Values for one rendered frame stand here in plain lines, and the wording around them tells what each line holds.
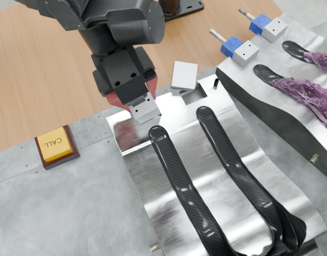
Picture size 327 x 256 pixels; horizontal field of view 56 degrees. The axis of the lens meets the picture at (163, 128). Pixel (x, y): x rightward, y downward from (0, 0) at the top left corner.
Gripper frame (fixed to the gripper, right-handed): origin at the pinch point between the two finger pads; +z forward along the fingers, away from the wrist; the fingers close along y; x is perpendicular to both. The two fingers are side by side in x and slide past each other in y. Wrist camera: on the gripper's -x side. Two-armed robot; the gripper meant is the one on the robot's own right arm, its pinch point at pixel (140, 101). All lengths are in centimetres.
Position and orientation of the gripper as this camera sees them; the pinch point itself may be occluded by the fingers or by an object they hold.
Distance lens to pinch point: 60.0
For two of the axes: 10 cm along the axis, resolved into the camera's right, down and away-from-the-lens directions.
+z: 3.1, 5.8, 7.5
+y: 8.8, -4.8, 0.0
